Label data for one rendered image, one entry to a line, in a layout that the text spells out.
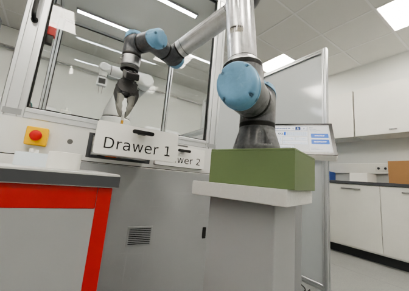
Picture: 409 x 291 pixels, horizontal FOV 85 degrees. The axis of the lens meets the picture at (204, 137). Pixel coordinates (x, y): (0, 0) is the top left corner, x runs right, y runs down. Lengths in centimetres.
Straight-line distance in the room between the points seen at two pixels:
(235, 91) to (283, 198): 28
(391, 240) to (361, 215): 35
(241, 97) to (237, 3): 30
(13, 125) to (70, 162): 58
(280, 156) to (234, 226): 23
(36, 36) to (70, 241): 93
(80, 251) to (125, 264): 69
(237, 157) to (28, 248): 49
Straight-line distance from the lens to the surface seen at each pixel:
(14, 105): 117
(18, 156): 80
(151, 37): 94
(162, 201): 122
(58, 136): 114
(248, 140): 68
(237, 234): 66
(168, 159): 86
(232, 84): 60
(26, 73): 121
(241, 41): 69
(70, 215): 55
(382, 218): 336
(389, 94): 390
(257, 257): 65
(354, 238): 349
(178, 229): 129
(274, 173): 58
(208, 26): 98
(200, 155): 129
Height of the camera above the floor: 77
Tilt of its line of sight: 10 degrees up
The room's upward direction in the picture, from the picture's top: 5 degrees clockwise
